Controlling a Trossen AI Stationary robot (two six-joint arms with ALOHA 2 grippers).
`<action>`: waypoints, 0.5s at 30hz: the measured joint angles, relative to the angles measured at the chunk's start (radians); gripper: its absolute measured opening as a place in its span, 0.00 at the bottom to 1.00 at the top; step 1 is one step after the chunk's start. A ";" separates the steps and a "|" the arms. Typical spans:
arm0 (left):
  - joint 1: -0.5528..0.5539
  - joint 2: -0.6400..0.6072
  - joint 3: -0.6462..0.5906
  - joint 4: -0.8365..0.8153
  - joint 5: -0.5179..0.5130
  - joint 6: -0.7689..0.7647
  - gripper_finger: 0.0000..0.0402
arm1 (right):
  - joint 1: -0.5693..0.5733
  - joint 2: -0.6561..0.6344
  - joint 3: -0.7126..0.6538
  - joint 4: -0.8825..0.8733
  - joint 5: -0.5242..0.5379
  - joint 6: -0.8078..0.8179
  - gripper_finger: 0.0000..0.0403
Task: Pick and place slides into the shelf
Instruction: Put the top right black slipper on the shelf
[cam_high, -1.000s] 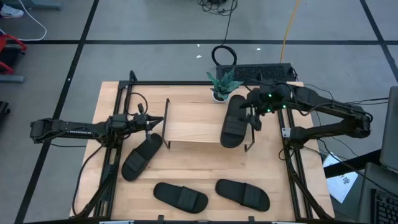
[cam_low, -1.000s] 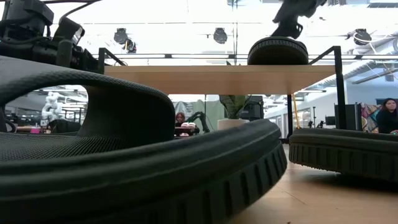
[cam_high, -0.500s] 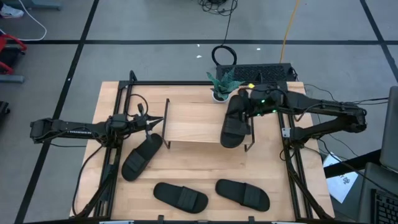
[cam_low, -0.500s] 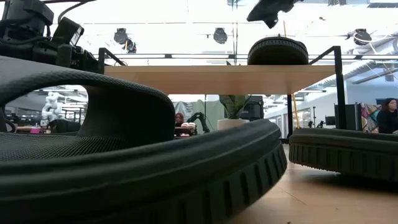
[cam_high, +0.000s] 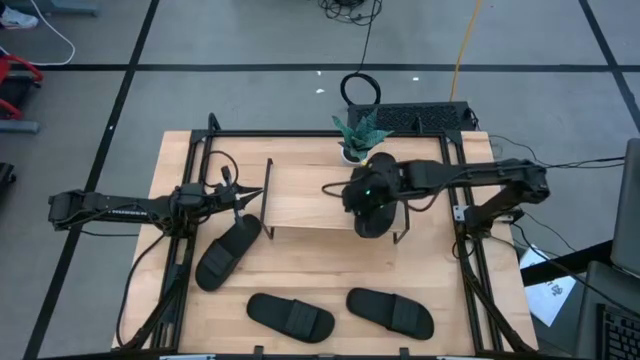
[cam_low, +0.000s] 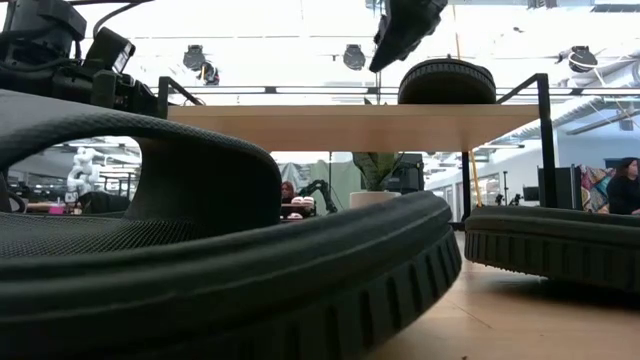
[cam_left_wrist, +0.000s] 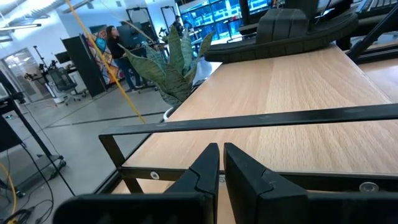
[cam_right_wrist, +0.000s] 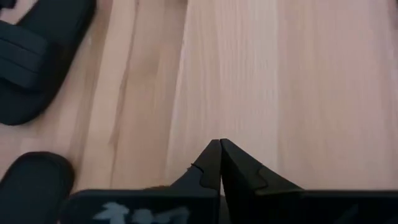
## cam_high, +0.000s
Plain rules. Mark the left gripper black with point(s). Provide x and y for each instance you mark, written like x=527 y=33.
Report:
x=220 y=196

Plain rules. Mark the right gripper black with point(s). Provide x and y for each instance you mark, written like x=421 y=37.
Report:
x=382 y=175

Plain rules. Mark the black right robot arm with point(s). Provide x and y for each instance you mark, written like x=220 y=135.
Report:
x=475 y=172

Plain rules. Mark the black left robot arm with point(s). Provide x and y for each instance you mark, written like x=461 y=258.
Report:
x=110 y=212

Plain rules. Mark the wooden shelf with black legs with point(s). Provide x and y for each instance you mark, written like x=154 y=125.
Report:
x=300 y=200

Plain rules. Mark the green plant in white pot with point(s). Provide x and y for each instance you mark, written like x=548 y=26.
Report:
x=360 y=140

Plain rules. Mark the black perforated metal box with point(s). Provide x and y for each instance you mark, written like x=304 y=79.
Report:
x=410 y=117

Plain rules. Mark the black table edge clamp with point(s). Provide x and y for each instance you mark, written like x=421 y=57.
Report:
x=257 y=352
x=404 y=353

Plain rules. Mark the black desk bar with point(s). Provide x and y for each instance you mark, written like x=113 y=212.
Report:
x=565 y=262

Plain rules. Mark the white paper sheet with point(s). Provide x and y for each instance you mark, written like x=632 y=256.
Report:
x=550 y=300

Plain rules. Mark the black floor object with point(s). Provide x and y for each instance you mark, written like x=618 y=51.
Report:
x=5 y=172

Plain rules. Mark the grey side desk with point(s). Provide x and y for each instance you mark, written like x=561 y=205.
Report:
x=590 y=300

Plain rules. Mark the grey laptop lid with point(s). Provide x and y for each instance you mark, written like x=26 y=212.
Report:
x=630 y=210

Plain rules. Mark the red and black cart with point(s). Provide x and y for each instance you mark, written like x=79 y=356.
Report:
x=15 y=95

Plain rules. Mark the grey floor bar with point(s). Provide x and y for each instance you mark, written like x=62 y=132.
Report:
x=55 y=7

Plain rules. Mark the person's white shoe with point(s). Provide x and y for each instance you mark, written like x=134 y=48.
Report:
x=17 y=20

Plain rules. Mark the black keyboard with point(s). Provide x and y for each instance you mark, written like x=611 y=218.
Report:
x=622 y=335

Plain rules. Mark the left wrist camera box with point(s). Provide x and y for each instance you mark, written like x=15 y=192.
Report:
x=190 y=195

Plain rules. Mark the black aluminium rig frame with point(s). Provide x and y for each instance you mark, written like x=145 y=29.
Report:
x=300 y=133

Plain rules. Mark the grey flat base plate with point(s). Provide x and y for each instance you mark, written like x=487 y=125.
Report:
x=20 y=126

